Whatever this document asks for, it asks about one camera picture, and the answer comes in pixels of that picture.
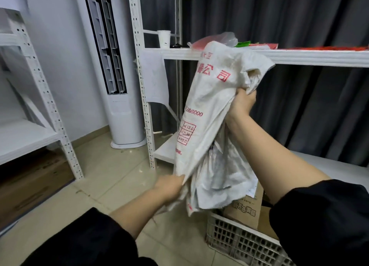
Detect person's black sleeve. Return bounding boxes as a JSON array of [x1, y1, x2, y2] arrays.
[[269, 179, 369, 266], [22, 207, 158, 266]]

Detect pile of red ties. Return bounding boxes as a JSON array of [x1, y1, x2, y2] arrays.
[[284, 46, 368, 51]]

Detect plain brown cardboard box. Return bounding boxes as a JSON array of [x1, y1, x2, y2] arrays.
[[256, 205, 280, 240]]

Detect white plastic slotted basket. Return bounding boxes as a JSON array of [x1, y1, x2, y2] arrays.
[[206, 212, 296, 266]]

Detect white paper cup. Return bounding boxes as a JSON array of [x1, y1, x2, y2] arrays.
[[157, 30, 171, 49]]

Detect tall cardboard box green-edged label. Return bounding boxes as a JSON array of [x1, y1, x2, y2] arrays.
[[222, 182, 264, 230]]

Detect clear plastic bag red contents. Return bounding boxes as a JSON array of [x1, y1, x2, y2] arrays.
[[187, 32, 238, 51]]

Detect white cylindrical appliance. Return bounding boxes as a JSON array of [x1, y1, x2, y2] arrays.
[[72, 0, 148, 149]]

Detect person's left forearm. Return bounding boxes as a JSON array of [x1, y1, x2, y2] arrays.
[[109, 188, 173, 240]]

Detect flat brown cardboard box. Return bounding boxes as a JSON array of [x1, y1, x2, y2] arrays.
[[0, 150, 75, 232]]

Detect person's left hand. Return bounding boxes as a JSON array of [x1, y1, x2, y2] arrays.
[[153, 174, 185, 203]]

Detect person's right forearm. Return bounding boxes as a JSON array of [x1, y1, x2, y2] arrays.
[[228, 116, 332, 206]]

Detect person's right hand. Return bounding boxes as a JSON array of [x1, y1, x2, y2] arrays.
[[224, 88, 257, 128]]

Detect white metal shelf rack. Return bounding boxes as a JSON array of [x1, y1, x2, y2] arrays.
[[126, 0, 369, 191], [0, 8, 84, 180]]

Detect white woven sack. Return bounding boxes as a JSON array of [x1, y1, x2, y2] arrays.
[[157, 41, 276, 217]]

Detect person's black right sleeve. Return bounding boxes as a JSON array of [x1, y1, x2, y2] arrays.
[[269, 179, 369, 266]]

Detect person's black left sleeve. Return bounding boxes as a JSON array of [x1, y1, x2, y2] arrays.
[[22, 207, 158, 266]]

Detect grey curtain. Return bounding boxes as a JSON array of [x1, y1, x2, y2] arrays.
[[140, 0, 369, 167]]

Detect white paper sheet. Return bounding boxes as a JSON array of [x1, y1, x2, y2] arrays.
[[140, 51, 170, 107]]

